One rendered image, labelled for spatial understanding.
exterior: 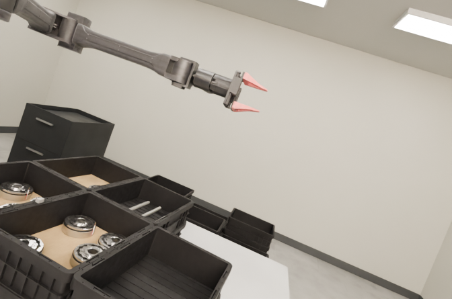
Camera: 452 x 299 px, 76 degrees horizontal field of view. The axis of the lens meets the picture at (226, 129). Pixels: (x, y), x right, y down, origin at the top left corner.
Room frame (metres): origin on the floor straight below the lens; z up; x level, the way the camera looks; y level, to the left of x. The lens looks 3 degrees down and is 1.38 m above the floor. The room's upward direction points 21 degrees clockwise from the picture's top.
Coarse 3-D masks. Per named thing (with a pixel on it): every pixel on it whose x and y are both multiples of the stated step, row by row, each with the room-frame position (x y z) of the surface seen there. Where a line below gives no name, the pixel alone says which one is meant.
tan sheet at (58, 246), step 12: (60, 228) 0.94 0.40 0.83; (96, 228) 1.02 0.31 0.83; (48, 240) 0.86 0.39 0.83; (60, 240) 0.88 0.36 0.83; (72, 240) 0.90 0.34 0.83; (84, 240) 0.93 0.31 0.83; (96, 240) 0.95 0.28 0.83; (48, 252) 0.81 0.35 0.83; (60, 252) 0.83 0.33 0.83; (72, 252) 0.84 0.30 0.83; (60, 264) 0.78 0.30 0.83
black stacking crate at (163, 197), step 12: (144, 180) 1.44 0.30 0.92; (108, 192) 1.18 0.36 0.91; (120, 192) 1.27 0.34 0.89; (132, 192) 1.37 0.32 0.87; (144, 192) 1.44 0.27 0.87; (156, 192) 1.42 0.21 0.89; (168, 192) 1.41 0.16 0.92; (132, 204) 1.33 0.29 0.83; (156, 204) 1.42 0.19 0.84; (168, 204) 1.40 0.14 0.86; (180, 204) 1.39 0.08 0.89; (156, 216) 1.30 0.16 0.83; (180, 216) 1.27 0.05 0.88; (168, 228) 1.16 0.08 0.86
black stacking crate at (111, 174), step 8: (72, 160) 1.35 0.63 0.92; (80, 160) 1.40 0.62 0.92; (88, 160) 1.46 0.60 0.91; (96, 160) 1.51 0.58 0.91; (56, 168) 1.27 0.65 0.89; (64, 168) 1.32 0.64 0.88; (72, 168) 1.37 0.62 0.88; (80, 168) 1.42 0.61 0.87; (88, 168) 1.48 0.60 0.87; (96, 168) 1.51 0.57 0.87; (104, 168) 1.50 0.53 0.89; (112, 168) 1.49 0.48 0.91; (72, 176) 1.38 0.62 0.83; (96, 176) 1.51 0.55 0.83; (104, 176) 1.50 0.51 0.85; (112, 176) 1.49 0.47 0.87; (120, 176) 1.47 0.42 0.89; (128, 176) 1.46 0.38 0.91; (136, 176) 1.45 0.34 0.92
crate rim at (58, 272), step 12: (84, 192) 1.04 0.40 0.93; (36, 204) 0.84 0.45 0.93; (0, 228) 0.68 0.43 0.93; (144, 228) 0.94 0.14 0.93; (0, 240) 0.66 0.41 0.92; (12, 240) 0.66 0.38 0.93; (12, 252) 0.65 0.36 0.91; (24, 252) 0.64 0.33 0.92; (36, 252) 0.65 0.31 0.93; (108, 252) 0.75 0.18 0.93; (36, 264) 0.63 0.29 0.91; (48, 264) 0.63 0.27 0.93; (84, 264) 0.67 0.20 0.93; (60, 276) 0.62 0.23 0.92; (72, 276) 0.63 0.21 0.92
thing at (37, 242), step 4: (16, 236) 0.78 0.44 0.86; (20, 236) 0.78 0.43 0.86; (24, 236) 0.79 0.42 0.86; (28, 236) 0.79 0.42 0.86; (32, 236) 0.80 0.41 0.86; (32, 240) 0.78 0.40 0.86; (36, 240) 0.79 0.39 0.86; (40, 240) 0.80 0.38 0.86; (36, 244) 0.77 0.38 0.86; (40, 244) 0.78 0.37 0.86; (40, 248) 0.76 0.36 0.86
